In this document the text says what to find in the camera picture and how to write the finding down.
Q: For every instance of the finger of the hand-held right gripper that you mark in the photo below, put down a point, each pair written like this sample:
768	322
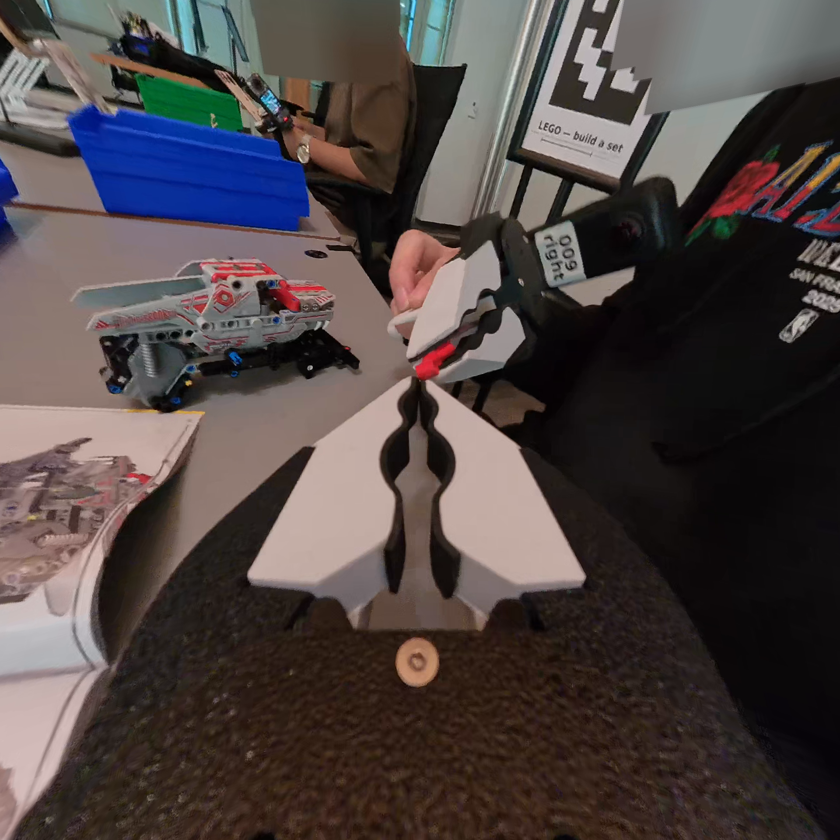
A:
489	354
453	295

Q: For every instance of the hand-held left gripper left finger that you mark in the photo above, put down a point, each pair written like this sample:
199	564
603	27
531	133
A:
328	525

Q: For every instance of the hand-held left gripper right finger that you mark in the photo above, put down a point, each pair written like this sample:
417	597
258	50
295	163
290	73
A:
512	525

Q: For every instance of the grey red toy truck model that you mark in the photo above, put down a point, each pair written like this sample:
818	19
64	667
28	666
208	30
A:
216	315

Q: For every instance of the person's right hand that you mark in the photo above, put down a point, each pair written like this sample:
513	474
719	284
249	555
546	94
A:
420	262

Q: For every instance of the framed marker sign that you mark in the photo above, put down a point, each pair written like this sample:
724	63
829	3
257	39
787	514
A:
577	131

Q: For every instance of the black office chair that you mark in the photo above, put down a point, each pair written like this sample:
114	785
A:
433	131

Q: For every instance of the silver metal pole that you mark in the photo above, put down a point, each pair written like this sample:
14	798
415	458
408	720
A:
508	98

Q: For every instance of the building instruction booklet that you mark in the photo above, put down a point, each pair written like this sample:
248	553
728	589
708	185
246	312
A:
65	525

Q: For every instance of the blue plastic bin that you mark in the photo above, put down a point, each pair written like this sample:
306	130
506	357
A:
190	170
6	197

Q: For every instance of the green plastic bin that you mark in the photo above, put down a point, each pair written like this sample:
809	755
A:
184	102

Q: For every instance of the instruction board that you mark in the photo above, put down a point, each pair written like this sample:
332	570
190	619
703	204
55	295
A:
72	75

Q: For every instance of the white board stand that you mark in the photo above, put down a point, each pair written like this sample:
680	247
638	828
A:
19	92

